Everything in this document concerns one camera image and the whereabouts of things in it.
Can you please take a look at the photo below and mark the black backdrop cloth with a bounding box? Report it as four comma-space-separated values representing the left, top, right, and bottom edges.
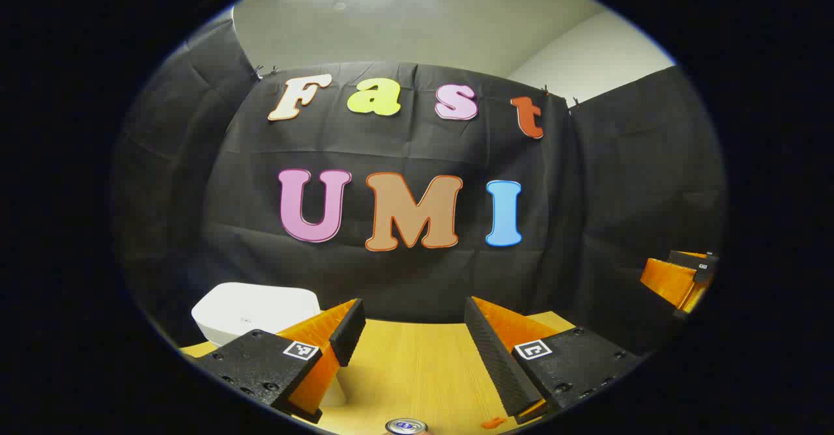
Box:
111, 18, 727, 358

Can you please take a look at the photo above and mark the white desktop garbage bin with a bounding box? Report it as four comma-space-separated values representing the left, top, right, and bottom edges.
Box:
191, 283, 347, 408

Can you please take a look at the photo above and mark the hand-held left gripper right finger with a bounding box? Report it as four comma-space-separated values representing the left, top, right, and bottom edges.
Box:
464, 296, 646, 425

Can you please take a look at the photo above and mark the wooden desktop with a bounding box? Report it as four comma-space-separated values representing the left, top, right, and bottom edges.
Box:
179, 311, 577, 435

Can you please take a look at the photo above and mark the silver pop can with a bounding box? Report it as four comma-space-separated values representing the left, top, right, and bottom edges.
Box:
384, 418, 429, 435

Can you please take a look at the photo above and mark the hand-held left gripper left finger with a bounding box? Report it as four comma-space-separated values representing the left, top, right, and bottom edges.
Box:
194, 298, 367, 424

